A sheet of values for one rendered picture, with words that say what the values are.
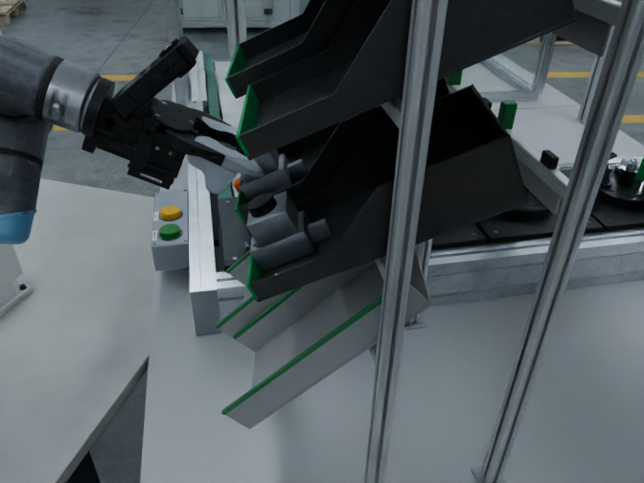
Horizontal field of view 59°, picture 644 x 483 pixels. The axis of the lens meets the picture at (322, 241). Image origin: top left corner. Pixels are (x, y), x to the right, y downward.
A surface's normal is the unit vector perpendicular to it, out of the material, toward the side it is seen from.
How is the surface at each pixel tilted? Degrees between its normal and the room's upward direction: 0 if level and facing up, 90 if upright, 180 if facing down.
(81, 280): 0
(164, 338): 0
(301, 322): 45
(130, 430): 0
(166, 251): 90
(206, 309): 90
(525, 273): 90
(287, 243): 90
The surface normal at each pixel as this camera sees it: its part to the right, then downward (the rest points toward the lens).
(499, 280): 0.20, 0.56
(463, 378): 0.02, -0.82
